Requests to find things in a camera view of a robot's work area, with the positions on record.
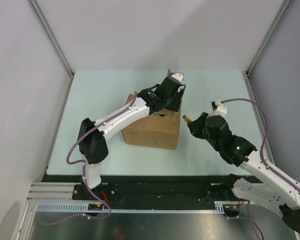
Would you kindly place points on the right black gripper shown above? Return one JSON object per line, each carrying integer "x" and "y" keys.
{"x": 195, "y": 126}

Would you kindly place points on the brown cardboard express box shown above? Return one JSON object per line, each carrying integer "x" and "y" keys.
{"x": 158, "y": 130}

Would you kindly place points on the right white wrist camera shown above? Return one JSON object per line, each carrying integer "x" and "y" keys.
{"x": 218, "y": 109}

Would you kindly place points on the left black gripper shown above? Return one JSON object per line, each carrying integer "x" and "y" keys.
{"x": 178, "y": 97}

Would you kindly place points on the aluminium frame post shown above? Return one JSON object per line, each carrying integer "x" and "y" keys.
{"x": 270, "y": 34}
{"x": 42, "y": 20}

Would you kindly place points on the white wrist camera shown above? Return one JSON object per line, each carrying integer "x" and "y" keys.
{"x": 177, "y": 76}
{"x": 218, "y": 109}

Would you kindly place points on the grey slotted cable duct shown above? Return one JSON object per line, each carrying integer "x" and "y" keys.
{"x": 199, "y": 207}

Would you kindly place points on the left aluminium frame post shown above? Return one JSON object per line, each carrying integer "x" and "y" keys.
{"x": 42, "y": 20}

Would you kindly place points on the right aluminium frame post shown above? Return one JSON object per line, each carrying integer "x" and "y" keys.
{"x": 270, "y": 34}

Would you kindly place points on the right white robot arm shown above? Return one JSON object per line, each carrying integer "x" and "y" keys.
{"x": 281, "y": 193}

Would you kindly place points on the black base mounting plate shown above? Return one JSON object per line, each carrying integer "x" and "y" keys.
{"x": 123, "y": 188}

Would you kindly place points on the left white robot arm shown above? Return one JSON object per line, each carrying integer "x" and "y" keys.
{"x": 94, "y": 135}

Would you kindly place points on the yellow utility knife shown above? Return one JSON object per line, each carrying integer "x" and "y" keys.
{"x": 186, "y": 119}

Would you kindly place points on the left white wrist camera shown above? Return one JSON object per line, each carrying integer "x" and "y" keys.
{"x": 177, "y": 76}

